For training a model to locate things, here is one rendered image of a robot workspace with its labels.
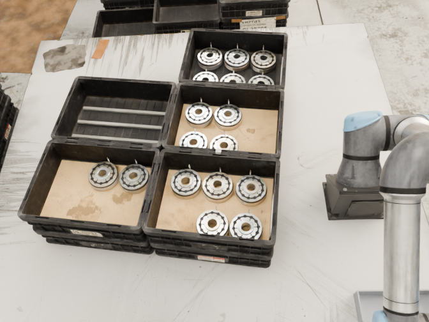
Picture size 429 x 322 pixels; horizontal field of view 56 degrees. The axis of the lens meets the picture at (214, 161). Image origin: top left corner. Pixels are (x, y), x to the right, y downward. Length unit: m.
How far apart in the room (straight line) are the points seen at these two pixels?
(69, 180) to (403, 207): 1.08
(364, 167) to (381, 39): 1.97
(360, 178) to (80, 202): 0.93
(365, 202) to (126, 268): 0.83
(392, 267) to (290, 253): 0.51
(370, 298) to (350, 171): 0.41
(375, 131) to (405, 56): 1.84
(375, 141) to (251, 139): 0.43
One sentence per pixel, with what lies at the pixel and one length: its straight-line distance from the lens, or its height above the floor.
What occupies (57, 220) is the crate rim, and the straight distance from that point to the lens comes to 1.35.
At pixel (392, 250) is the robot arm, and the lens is 1.00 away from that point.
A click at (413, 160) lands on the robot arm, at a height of 1.30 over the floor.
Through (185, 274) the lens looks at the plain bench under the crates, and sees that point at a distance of 1.42.
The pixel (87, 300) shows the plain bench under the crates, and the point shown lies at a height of 0.70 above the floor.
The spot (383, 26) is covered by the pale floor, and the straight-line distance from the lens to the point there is 3.36.
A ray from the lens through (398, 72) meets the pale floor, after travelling 3.04.
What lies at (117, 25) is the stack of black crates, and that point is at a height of 0.27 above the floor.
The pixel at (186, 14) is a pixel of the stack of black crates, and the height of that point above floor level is 0.38.
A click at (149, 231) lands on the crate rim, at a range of 1.24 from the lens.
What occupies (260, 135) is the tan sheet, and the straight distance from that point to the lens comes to 1.51.
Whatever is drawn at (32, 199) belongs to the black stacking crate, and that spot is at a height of 0.90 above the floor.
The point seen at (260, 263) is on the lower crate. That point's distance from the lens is 1.40.
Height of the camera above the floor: 2.05
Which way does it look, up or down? 58 degrees down
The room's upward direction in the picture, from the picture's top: 6 degrees counter-clockwise
